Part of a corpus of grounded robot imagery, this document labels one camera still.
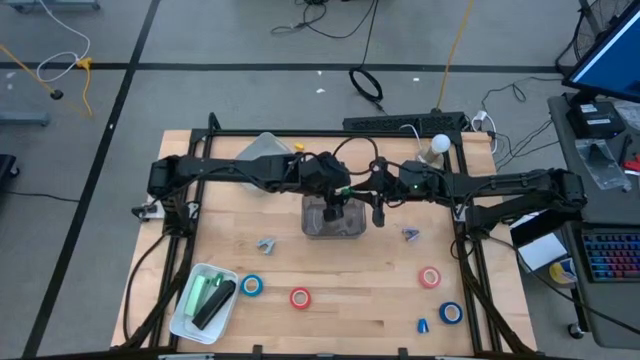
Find white floor cable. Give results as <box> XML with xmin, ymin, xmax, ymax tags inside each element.
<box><xmin>35</xmin><ymin>0</ymin><xmax>93</xmax><ymax>84</ymax></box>

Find yellow hanging cable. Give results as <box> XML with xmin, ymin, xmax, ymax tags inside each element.
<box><xmin>0</xmin><ymin>43</ymin><xmax>56</xmax><ymax>94</ymax></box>
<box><xmin>435</xmin><ymin>0</ymin><xmax>476</xmax><ymax>112</ymax></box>

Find red tape roll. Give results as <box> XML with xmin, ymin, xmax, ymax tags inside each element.
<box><xmin>288</xmin><ymin>286</ymin><xmax>313</xmax><ymax>311</ymax></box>

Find grey side desk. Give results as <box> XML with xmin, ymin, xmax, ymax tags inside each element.
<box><xmin>547</xmin><ymin>92</ymin><xmax>640</xmax><ymax>351</ymax></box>

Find white power adapter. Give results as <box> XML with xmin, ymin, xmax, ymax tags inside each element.
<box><xmin>469</xmin><ymin>109</ymin><xmax>497</xmax><ymax>134</ymax></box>

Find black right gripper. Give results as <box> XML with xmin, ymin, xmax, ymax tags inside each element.
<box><xmin>372</xmin><ymin>157</ymin><xmax>437</xmax><ymax>229</ymax></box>

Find black arm base cable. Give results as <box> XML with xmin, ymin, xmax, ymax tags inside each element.
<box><xmin>122</xmin><ymin>232</ymin><xmax>174</xmax><ymax>346</ymax></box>

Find white lamp cable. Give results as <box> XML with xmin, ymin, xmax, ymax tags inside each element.
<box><xmin>398</xmin><ymin>123</ymin><xmax>425</xmax><ymax>157</ymax></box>

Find table lamp with bulb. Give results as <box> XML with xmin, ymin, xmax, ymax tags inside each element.
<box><xmin>415</xmin><ymin>133</ymin><xmax>453</xmax><ymax>174</ymax></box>

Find dark blue tape roll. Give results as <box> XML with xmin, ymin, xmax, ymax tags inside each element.
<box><xmin>438</xmin><ymin>301</ymin><xmax>464</xmax><ymax>326</ymax></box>

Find black aluminium table frame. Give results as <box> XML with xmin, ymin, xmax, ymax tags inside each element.
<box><xmin>119</xmin><ymin>112</ymin><xmax>539</xmax><ymax>360</ymax></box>

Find pink tape roll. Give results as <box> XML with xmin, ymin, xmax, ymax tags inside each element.
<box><xmin>417</xmin><ymin>265</ymin><xmax>443</xmax><ymax>290</ymax></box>

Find black floor fan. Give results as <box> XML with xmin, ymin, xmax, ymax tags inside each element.
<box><xmin>554</xmin><ymin>0</ymin><xmax>636</xmax><ymax>76</ymax></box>

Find small white paper sheet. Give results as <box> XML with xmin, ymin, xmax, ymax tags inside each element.
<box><xmin>508</xmin><ymin>212</ymin><xmax>541</xmax><ymax>231</ymax></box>

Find black mini computer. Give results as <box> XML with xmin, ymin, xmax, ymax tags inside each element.
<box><xmin>566</xmin><ymin>101</ymin><xmax>627</xmax><ymax>141</ymax></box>

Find grey desk leg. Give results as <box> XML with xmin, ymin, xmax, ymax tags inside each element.
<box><xmin>3</xmin><ymin>0</ymin><xmax>101</xmax><ymax>13</ymax></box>
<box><xmin>0</xmin><ymin>111</ymin><xmax>51</xmax><ymax>127</ymax></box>

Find light green stapler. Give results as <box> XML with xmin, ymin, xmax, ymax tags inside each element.
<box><xmin>183</xmin><ymin>273</ymin><xmax>209</xmax><ymax>318</ymax></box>

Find clear plastic bag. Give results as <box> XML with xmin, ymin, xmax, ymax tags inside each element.
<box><xmin>573</xmin><ymin>138</ymin><xmax>633</xmax><ymax>193</ymax></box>

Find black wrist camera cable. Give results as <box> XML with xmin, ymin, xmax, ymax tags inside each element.
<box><xmin>331</xmin><ymin>135</ymin><xmax>380</xmax><ymax>177</ymax></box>

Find yellow plug cord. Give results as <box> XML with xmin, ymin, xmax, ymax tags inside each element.
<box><xmin>74</xmin><ymin>56</ymin><xmax>96</xmax><ymax>118</ymax></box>

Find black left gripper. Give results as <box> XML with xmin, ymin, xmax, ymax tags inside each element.
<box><xmin>299</xmin><ymin>152</ymin><xmax>352</xmax><ymax>224</ymax></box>

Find tangled black cables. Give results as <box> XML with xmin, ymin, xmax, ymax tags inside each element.
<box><xmin>480</xmin><ymin>74</ymin><xmax>569</xmax><ymax>169</ymax></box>

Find long black floor cable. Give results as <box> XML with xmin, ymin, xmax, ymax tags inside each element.
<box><xmin>487</xmin><ymin>234</ymin><xmax>640</xmax><ymax>337</ymax></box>

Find light blue tape roll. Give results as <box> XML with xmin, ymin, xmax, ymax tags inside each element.
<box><xmin>240</xmin><ymin>273</ymin><xmax>265</xmax><ymax>298</ymax></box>

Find black power strip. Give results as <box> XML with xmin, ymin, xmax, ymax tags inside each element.
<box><xmin>342</xmin><ymin>112</ymin><xmax>467</xmax><ymax>134</ymax></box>

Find thin black floor cable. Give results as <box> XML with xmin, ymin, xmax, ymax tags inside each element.
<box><xmin>0</xmin><ymin>191</ymin><xmax>82</xmax><ymax>204</ymax></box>

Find backlit keyboard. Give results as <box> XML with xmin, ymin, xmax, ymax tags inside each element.
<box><xmin>579</xmin><ymin>227</ymin><xmax>640</xmax><ymax>284</ymax></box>

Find black chair base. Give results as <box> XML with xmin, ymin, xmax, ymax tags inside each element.
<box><xmin>0</xmin><ymin>153</ymin><xmax>21</xmax><ymax>182</ymax></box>

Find computer monitor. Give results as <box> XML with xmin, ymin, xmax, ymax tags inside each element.
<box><xmin>562</xmin><ymin>0</ymin><xmax>640</xmax><ymax>105</ymax></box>

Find black stapler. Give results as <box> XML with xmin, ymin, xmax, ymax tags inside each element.
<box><xmin>191</xmin><ymin>279</ymin><xmax>237</xmax><ymax>331</ymax></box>

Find white bin with scooped rim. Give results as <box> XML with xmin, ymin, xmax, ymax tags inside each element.
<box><xmin>233</xmin><ymin>131</ymin><xmax>295</xmax><ymax>197</ymax></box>

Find white bin with handle holes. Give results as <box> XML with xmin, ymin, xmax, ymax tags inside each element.
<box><xmin>168</xmin><ymin>262</ymin><xmax>240</xmax><ymax>345</ymax></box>

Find grey translucent plastic bin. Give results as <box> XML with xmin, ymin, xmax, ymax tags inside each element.
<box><xmin>300</xmin><ymin>194</ymin><xmax>368</xmax><ymax>240</ymax></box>

